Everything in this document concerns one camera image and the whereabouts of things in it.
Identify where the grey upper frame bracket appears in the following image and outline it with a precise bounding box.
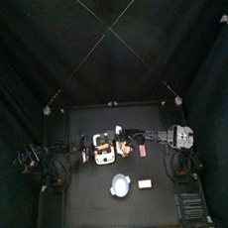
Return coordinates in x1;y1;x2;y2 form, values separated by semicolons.
218;13;228;26

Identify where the white frame corner bracket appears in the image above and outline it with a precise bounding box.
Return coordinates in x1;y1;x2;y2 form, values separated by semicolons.
42;105;53;117
173;95;183;107

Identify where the red white nigiri block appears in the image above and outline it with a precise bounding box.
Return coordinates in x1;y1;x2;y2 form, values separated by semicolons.
137;143;148;159

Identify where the white toy cleaver knife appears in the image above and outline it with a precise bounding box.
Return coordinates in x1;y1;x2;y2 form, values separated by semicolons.
81;148;91;164

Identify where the white sushi roll piece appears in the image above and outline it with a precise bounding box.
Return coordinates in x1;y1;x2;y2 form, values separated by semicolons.
137;177;154;190

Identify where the white brown toy object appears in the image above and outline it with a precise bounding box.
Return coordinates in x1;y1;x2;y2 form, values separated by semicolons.
91;131;117;167

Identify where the grey pot with handles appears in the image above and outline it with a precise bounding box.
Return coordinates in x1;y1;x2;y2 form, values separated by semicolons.
107;172;134;200

